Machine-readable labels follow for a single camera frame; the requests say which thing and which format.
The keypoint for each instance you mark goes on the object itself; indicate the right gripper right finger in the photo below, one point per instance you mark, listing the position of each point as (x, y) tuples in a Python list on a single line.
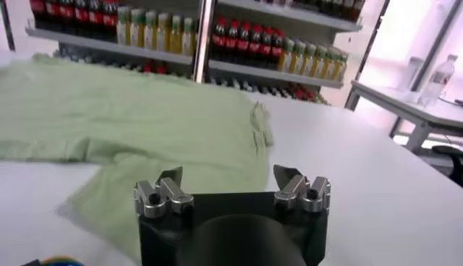
[(300, 191)]

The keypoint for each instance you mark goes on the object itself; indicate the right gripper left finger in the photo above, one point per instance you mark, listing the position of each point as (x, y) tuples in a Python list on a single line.
[(162, 195)]

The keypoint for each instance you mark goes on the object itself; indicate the light green t-shirt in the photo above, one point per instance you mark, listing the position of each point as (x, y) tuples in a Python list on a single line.
[(144, 119)]

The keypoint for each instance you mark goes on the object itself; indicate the large white work table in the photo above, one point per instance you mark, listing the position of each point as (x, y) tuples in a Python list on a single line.
[(361, 180)]

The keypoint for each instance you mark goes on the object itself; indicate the yellow juice bottle green cap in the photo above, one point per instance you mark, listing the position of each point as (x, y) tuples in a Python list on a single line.
[(123, 30), (330, 66), (150, 34), (309, 62), (176, 38), (320, 64), (298, 60), (288, 58), (340, 68), (188, 40), (163, 36), (137, 32)]

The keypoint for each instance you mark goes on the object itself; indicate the cola bottle red cap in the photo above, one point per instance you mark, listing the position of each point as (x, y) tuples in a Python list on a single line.
[(243, 45), (66, 11), (266, 49), (231, 42), (80, 14), (51, 9), (255, 47), (218, 40), (277, 51), (109, 20), (94, 17), (37, 7)]

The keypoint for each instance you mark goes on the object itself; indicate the slanted metal pole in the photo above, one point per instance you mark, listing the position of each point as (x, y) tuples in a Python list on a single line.
[(373, 36), (8, 29)]

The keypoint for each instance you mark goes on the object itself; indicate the clear plastic water bottle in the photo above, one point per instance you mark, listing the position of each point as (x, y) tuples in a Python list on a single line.
[(437, 81)]

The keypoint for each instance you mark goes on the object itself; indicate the white metal frame table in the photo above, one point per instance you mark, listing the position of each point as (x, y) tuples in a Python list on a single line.
[(419, 135)]

